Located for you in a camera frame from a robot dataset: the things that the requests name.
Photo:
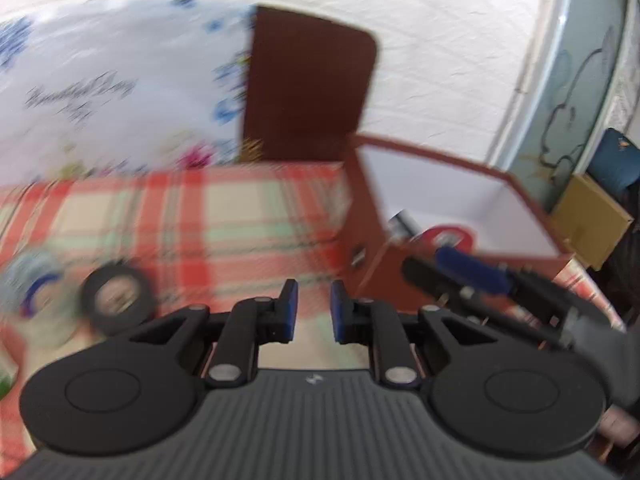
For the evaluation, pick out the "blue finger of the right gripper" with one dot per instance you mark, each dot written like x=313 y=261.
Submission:
x=472 y=271

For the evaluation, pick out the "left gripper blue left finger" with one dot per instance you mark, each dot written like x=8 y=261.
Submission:
x=285 y=312

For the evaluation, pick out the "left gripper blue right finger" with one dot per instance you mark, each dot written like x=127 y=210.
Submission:
x=342 y=313

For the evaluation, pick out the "red tape roll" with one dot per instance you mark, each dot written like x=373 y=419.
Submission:
x=453 y=235

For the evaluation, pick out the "cardboard box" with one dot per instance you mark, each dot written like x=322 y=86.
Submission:
x=590 y=221

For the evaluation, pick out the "plaid bed sheet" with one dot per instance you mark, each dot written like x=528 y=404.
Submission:
x=215 y=236

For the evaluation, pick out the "brown storage box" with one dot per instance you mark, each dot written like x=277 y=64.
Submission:
x=434 y=190

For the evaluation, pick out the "blue chair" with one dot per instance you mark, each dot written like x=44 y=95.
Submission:
x=616 y=163

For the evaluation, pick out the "black tape roll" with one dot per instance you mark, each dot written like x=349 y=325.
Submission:
x=117 y=297

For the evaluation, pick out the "brown box lid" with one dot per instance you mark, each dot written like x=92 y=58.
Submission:
x=308 y=80

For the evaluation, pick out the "floral white pillow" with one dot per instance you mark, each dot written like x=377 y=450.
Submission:
x=98 y=87

